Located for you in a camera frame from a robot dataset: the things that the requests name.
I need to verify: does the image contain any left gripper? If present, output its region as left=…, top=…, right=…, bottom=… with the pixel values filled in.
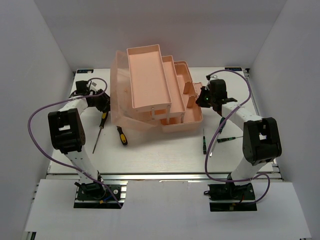
left=89, top=88, right=119, bottom=114

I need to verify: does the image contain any yellow black long screwdriver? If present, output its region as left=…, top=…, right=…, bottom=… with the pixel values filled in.
left=92, top=112, right=109, bottom=154

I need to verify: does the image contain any long green screwdriver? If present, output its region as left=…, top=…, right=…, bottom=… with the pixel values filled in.
left=209, top=117, right=225, bottom=158

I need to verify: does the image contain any yellow black handled file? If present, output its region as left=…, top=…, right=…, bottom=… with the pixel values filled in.
left=117, top=126, right=128, bottom=146

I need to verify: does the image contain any small precision screwdriver angled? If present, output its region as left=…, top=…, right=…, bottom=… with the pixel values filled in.
left=217, top=136, right=242, bottom=143

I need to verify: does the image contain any pink plastic toolbox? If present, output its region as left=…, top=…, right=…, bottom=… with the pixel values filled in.
left=109, top=44, right=203, bottom=133

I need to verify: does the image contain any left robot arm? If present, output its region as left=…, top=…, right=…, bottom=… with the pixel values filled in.
left=48, top=77, right=111, bottom=200

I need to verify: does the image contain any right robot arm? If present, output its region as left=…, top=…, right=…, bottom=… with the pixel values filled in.
left=196, top=79, right=282, bottom=200

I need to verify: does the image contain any left blue label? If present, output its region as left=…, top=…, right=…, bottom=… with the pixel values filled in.
left=76, top=69, right=94, bottom=74

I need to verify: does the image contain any blue label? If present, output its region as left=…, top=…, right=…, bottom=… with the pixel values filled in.
left=224, top=67, right=243, bottom=72
left=76, top=69, right=94, bottom=74

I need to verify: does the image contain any right blue label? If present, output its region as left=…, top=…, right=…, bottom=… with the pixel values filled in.
left=224, top=67, right=243, bottom=72

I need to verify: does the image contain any small precision screwdriver upright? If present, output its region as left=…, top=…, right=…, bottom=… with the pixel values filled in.
left=202, top=129, right=207, bottom=155

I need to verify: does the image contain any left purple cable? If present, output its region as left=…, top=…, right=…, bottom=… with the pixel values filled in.
left=27, top=77, right=123, bottom=210

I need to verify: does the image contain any purple cable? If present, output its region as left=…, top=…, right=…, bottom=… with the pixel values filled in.
left=204, top=69, right=271, bottom=204
left=27, top=77, right=123, bottom=210

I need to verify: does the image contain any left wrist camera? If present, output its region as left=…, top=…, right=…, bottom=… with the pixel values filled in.
left=88, top=80, right=97, bottom=90

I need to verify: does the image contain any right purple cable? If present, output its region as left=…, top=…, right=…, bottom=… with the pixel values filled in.
left=204, top=69, right=271, bottom=204

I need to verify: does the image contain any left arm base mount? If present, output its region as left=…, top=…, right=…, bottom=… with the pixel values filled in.
left=73, top=182, right=124, bottom=209

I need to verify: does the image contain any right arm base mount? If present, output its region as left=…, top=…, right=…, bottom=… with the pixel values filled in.
left=203, top=182, right=257, bottom=212

